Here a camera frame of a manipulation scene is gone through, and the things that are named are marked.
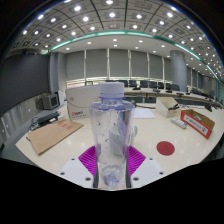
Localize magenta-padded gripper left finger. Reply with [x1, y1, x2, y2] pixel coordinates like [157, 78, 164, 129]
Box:
[58, 145, 100, 190]

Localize black flat device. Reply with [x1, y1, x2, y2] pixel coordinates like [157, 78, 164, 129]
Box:
[36, 111, 61, 127]

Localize flat round red coaster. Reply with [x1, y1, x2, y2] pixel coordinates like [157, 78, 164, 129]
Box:
[156, 140, 176, 157]

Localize white paper sheet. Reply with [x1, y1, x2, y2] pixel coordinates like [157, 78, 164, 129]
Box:
[133, 108, 157, 120]

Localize round ceiling lights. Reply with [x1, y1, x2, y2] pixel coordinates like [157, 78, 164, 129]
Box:
[13, 0, 224, 68]

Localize row of black office chairs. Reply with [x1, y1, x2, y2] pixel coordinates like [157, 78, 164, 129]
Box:
[118, 79, 204, 96]

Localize clear plastic water bottle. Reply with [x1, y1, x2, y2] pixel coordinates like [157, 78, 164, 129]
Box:
[89, 82, 135, 188]

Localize flat brown cardboard sheet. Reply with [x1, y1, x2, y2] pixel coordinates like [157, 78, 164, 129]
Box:
[27, 118, 85, 156]

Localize large white cardboard box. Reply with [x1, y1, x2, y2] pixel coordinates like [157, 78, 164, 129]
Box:
[65, 84, 101, 121]

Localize open brown red-labelled cardboard box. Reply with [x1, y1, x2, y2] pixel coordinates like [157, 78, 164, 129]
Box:
[180, 108, 216, 140]

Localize small open white box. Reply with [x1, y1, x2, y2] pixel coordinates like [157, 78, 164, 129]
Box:
[155, 96, 183, 118]

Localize black hand tool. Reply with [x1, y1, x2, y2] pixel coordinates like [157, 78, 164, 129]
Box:
[168, 103, 181, 111]

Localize grey box-shaped monitor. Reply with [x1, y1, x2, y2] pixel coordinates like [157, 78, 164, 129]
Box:
[41, 93, 60, 111]

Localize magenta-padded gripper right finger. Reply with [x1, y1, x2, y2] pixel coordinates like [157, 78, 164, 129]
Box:
[125, 145, 166, 190]

